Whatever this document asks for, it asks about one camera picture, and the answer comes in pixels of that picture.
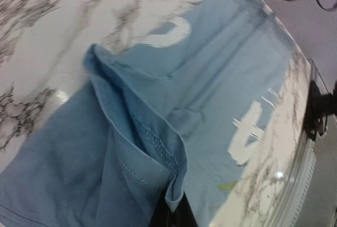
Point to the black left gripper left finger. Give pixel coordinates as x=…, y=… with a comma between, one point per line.
x=162, y=215

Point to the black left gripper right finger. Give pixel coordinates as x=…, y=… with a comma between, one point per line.
x=183, y=215

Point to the light blue garment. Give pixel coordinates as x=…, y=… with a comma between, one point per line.
x=106, y=103

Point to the aluminium front frame rail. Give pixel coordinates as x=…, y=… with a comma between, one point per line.
x=320, y=105

